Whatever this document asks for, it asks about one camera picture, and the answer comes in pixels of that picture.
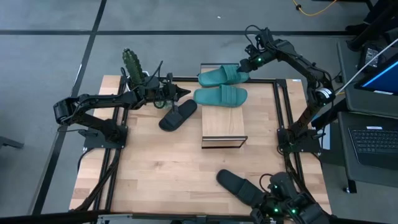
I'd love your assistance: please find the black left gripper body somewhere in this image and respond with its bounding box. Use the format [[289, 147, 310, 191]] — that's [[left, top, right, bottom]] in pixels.
[[139, 71, 180, 114]]

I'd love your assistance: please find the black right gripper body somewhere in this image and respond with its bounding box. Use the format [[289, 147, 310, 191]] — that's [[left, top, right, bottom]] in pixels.
[[244, 27, 276, 65]]

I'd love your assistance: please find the black rubber slide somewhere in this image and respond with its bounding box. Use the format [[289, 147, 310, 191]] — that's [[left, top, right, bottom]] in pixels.
[[158, 98, 198, 133], [216, 169, 265, 207]]

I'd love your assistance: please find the green rubber slide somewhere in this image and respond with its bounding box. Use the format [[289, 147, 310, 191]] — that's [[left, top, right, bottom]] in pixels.
[[198, 64, 251, 88], [193, 84, 249, 109]]

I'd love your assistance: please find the round light green succulent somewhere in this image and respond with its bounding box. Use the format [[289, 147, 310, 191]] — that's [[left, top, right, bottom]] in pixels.
[[152, 93, 175, 109]]

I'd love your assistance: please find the white hexagonal plant pot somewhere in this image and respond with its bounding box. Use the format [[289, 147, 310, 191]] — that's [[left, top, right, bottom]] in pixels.
[[124, 70, 153, 94]]

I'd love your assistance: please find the tall green cactus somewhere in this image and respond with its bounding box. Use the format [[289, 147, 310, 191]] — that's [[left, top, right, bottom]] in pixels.
[[121, 48, 147, 87]]

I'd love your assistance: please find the person's shoe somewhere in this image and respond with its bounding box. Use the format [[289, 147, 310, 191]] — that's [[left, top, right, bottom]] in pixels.
[[345, 23, 371, 34]]

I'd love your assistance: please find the thin white rod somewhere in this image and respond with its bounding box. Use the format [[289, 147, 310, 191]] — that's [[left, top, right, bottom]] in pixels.
[[335, 37, 398, 96]]

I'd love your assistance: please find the black power adapter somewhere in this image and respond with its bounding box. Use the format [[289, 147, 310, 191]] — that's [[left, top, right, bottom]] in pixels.
[[357, 43, 382, 71]]

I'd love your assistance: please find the white paper sheet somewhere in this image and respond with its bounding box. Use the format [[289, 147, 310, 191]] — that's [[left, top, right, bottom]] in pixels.
[[319, 124, 331, 151]]

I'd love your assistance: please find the black slanted stand leg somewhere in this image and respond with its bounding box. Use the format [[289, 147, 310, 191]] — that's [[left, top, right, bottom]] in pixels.
[[347, 2, 398, 52]]

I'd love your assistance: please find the person's leg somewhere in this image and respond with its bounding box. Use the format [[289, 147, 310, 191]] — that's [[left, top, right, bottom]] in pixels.
[[363, 0, 390, 24]]

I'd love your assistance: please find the monitor with blue screen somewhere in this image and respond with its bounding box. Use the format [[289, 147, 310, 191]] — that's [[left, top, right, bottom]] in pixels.
[[354, 52, 398, 96]]

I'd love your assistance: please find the black laptop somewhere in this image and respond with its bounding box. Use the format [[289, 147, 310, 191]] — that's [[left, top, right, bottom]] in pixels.
[[348, 124, 398, 171]]

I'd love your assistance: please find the grey furniture foot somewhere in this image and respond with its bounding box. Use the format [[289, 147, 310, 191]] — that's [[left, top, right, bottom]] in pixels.
[[0, 136, 24, 149]]

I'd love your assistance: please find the black rig crossbeam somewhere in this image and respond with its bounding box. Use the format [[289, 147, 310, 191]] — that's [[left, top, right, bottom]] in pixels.
[[0, 210, 398, 224]]

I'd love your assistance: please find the black aluminium table frame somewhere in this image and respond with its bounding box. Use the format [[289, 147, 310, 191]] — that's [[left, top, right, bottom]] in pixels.
[[70, 75, 332, 218]]

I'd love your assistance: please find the wooden shelf with black frame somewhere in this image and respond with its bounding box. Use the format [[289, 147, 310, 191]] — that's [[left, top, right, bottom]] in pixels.
[[201, 62, 249, 149]]

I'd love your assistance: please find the yellow floor cable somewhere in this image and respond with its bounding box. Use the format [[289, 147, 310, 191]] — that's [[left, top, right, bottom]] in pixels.
[[292, 0, 338, 17]]

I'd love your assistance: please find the silver metal bracket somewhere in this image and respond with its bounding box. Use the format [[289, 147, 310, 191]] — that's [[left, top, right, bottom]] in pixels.
[[97, 213, 134, 224]]

